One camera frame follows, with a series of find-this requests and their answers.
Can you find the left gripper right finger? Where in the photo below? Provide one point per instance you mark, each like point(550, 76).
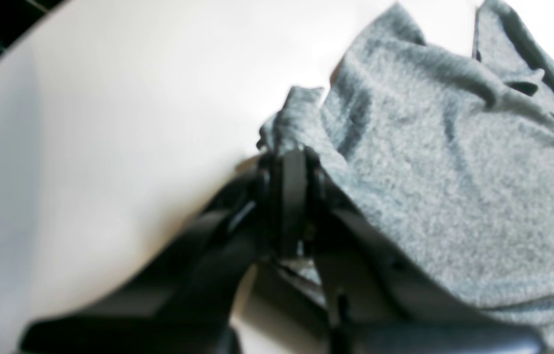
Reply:
point(380, 302)

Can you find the grey t-shirt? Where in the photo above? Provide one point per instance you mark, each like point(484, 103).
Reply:
point(451, 157)

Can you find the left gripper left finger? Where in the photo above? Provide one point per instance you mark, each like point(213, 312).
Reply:
point(182, 301)

